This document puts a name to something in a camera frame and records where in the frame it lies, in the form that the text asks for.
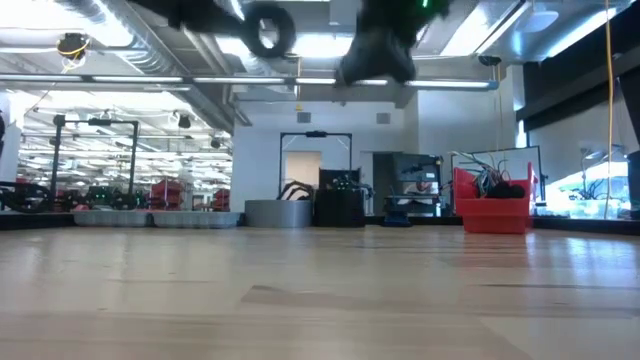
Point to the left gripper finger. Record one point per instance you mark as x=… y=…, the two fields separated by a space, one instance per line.
x=227 y=17

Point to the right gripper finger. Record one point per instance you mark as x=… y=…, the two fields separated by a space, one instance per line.
x=402 y=55
x=367 y=57

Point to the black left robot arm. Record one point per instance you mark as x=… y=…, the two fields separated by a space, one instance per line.
x=1 y=135

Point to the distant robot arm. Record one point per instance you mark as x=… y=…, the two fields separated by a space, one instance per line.
x=295 y=190

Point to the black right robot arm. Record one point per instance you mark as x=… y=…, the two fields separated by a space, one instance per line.
x=635 y=190

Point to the long ceiling light fixture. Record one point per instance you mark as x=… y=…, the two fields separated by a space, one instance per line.
x=450 y=83

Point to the yellow hanging power plug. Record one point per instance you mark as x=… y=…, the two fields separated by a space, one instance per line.
x=298 y=106

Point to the black monitor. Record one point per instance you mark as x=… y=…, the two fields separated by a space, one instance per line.
x=420 y=170

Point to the person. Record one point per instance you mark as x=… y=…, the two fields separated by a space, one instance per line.
x=421 y=189

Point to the black box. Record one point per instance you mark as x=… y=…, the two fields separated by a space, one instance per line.
x=340 y=210

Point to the red tool cabinet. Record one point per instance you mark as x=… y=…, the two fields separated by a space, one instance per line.
x=167 y=195
x=221 y=200

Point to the red plastic bin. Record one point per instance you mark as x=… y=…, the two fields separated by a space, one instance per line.
x=492 y=217

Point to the grey tool kit case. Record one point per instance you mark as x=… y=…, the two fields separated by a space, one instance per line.
x=190 y=220

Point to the wall vent grille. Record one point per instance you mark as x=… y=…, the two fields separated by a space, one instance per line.
x=303 y=117
x=383 y=118

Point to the black security camera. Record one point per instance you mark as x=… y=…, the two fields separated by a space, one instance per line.
x=490 y=60

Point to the black camera gantry frame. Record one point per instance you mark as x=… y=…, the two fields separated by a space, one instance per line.
x=316 y=134
x=100 y=121

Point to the grey duct tape roll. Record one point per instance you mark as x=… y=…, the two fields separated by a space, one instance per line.
x=277 y=215

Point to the black table frame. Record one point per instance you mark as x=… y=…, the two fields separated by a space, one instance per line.
x=575 y=225

